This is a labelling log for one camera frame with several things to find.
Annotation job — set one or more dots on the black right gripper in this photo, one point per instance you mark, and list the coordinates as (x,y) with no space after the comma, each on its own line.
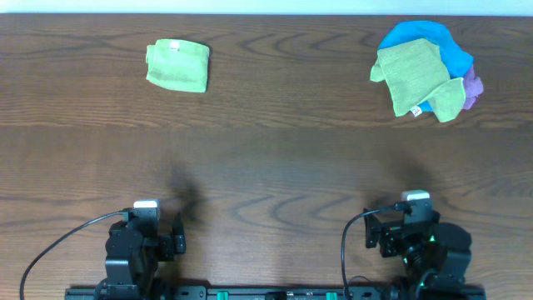
(391,231)

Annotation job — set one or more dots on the light green microfiber cloth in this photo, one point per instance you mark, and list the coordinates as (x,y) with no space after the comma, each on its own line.
(178,65)

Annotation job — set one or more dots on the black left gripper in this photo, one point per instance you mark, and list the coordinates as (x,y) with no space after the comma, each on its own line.
(167,247)

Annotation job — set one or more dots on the purple cloth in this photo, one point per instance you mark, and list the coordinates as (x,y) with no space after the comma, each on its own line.
(473,88)

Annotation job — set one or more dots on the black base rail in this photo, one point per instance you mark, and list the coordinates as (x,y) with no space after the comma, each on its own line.
(362,292)

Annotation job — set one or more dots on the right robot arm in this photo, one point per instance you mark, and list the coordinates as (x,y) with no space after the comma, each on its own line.
(435,255)

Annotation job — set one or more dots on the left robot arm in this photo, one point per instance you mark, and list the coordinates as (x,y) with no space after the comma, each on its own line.
(127,280)

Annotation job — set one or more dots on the blue cloth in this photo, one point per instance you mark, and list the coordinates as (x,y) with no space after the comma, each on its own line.
(454,58)

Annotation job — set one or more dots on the olive green cloth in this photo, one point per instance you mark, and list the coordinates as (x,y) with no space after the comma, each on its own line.
(414,73)

